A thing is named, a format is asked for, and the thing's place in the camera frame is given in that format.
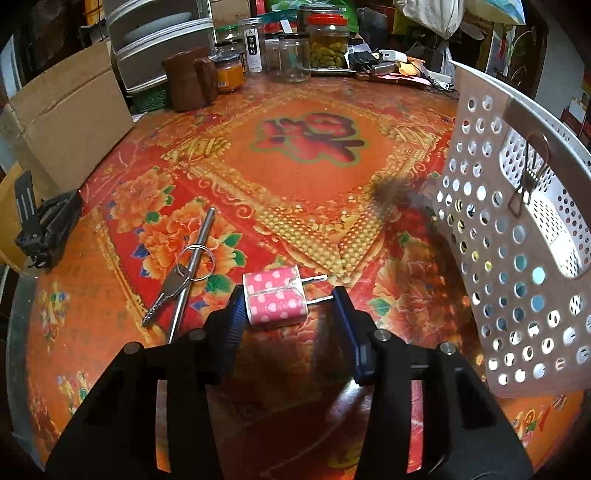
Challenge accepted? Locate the white canvas tote bag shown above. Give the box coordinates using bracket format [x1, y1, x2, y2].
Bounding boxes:
[397, 0, 465, 40]

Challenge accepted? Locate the green plastic basket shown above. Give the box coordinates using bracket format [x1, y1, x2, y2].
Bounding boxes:
[127, 85, 169, 114]

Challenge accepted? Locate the black plug adapter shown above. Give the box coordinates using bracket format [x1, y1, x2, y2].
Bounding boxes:
[348, 51, 382, 75]

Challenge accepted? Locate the silver key with ring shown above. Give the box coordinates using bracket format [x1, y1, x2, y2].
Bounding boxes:
[142, 244, 216, 328]

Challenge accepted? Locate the white perforated plastic basket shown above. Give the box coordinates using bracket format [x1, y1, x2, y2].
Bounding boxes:
[431, 60, 591, 400]

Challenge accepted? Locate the metal rod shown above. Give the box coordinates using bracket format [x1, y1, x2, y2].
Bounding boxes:
[166, 207, 217, 343]

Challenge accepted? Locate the orange filled glass jar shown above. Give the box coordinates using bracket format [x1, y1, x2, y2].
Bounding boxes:
[213, 44, 247, 93]

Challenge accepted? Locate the red lid pickle jar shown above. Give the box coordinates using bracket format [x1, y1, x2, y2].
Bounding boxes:
[306, 14, 350, 70]

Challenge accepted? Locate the pink polka dot charger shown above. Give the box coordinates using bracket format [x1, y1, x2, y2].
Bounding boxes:
[242, 265, 335, 329]

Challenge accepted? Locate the black folding phone holder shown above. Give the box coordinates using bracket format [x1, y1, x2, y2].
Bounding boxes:
[14, 170, 85, 269]

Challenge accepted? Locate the blue printed tote bag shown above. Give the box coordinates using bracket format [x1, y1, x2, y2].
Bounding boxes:
[480, 0, 527, 26]

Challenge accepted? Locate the brown cardboard box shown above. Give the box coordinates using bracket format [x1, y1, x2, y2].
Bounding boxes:
[0, 41, 136, 199]

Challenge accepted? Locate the brown ceramic mug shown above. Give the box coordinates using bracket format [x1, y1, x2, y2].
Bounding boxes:
[161, 46, 219, 112]

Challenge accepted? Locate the empty glass jar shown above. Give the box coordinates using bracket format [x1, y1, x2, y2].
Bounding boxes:
[278, 33, 312, 84]

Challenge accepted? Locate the wooden chair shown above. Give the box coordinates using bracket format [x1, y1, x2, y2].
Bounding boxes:
[0, 171, 28, 273]

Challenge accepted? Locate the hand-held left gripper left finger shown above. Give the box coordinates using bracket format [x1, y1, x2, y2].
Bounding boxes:
[44, 285, 245, 480]

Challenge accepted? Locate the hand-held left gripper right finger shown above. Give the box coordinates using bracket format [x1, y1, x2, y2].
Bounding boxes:
[332, 286, 536, 480]

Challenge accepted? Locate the stacked plastic drawer unit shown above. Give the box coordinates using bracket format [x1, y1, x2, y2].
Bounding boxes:
[105, 0, 218, 90]

